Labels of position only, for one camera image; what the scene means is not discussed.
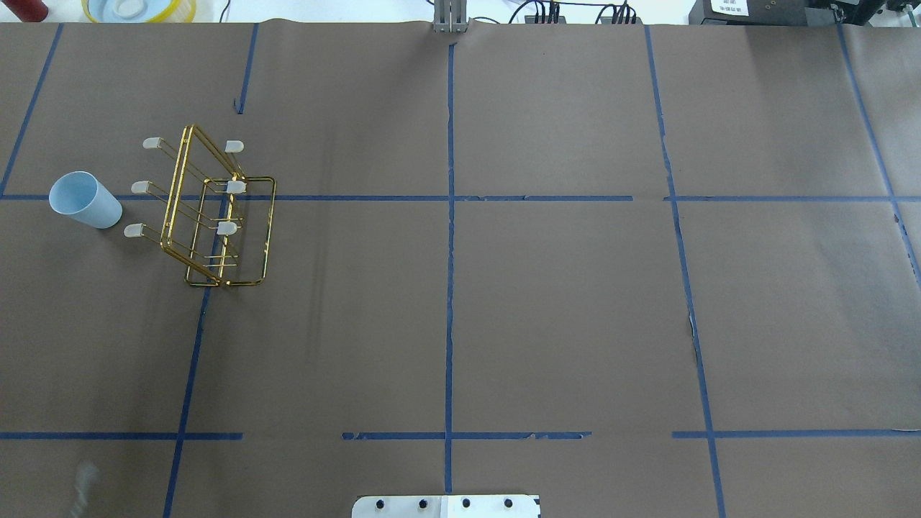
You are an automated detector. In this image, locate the light blue plastic cup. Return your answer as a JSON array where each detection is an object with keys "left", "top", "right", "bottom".
[{"left": 48, "top": 171, "right": 124, "bottom": 230}]

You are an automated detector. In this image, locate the black USB hub left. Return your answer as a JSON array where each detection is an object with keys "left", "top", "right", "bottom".
[{"left": 515, "top": 1, "right": 566, "bottom": 25}]

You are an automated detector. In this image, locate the black usb hub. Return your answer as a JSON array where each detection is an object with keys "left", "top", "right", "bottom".
[
  {"left": 515, "top": 1, "right": 566, "bottom": 25},
  {"left": 594, "top": 1, "right": 642, "bottom": 25}
]

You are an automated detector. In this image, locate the black USB hub right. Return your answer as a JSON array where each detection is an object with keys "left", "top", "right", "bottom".
[{"left": 594, "top": 1, "right": 642, "bottom": 25}]

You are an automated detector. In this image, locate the black computer box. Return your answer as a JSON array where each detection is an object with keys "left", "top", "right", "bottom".
[{"left": 688, "top": 1, "right": 845, "bottom": 27}]

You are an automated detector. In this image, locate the yellow tape roll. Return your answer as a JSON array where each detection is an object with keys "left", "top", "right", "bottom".
[{"left": 80, "top": 0, "right": 197, "bottom": 24}]

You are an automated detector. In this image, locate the red thermos bottle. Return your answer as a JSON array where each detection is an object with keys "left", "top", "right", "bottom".
[{"left": 2, "top": 0, "right": 50, "bottom": 22}]

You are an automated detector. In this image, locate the aluminium frame post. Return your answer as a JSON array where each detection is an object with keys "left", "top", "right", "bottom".
[{"left": 431, "top": 0, "right": 470, "bottom": 33}]

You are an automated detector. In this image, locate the gold wire cup holder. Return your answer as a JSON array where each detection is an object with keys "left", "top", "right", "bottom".
[{"left": 124, "top": 124, "right": 278, "bottom": 288}]

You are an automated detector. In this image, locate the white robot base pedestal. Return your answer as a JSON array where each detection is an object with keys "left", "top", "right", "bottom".
[{"left": 351, "top": 494, "right": 542, "bottom": 517}]

